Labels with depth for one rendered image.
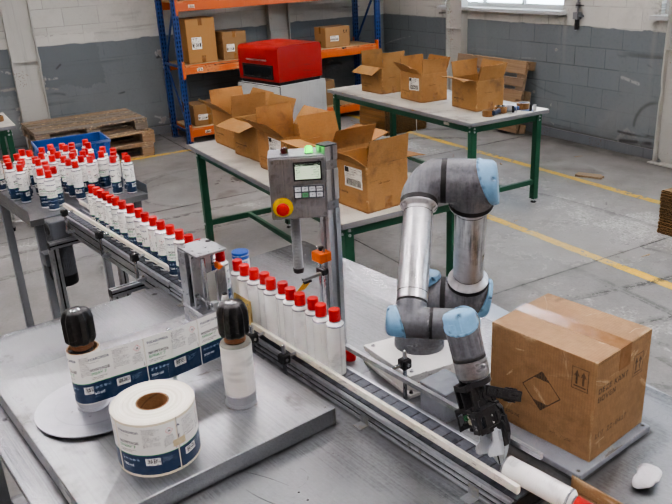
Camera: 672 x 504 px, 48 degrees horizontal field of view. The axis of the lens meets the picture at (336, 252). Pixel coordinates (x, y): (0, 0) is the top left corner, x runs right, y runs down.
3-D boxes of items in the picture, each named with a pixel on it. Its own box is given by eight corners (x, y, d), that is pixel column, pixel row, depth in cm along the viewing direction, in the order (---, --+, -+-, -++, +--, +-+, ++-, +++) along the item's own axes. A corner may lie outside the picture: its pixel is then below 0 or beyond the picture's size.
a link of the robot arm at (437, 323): (434, 302, 182) (432, 312, 171) (481, 304, 180) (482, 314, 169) (433, 333, 183) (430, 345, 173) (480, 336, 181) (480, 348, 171)
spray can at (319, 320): (312, 369, 219) (307, 305, 211) (321, 361, 223) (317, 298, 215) (326, 373, 216) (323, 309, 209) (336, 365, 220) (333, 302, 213)
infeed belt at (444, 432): (172, 290, 287) (171, 281, 285) (192, 284, 291) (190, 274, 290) (516, 514, 164) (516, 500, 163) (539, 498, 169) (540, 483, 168)
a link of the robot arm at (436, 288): (401, 306, 232) (402, 264, 228) (445, 308, 229) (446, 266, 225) (397, 321, 221) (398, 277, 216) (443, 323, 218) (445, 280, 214)
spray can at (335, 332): (325, 372, 217) (321, 308, 210) (340, 366, 220) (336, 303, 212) (335, 379, 213) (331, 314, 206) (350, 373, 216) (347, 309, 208)
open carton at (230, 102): (200, 143, 545) (194, 91, 532) (255, 133, 567) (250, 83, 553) (222, 153, 514) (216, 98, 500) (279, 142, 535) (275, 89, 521)
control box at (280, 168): (272, 210, 229) (267, 149, 222) (328, 207, 229) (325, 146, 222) (272, 221, 219) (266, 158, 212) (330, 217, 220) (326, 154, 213)
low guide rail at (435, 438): (251, 328, 242) (250, 322, 241) (254, 327, 243) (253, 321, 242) (516, 495, 162) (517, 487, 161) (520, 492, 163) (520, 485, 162)
